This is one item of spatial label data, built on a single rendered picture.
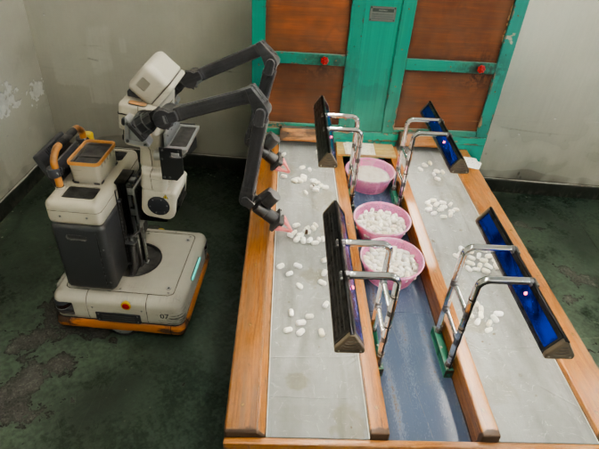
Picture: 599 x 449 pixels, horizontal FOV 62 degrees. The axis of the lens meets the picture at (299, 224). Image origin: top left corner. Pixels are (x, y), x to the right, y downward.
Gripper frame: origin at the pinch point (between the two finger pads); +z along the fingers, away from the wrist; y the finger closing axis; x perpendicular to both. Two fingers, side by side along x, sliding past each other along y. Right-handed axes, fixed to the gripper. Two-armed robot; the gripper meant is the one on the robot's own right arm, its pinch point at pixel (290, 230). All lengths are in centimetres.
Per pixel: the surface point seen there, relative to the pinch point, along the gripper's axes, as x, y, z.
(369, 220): -22.0, 12.7, 29.7
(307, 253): -2.6, -12.0, 7.6
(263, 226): 7.7, 2.5, -8.9
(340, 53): -54, 87, -14
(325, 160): -32.1, 8.2, -9.3
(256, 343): 8, -63, -9
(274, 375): 6, -74, -2
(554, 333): -69, -85, 32
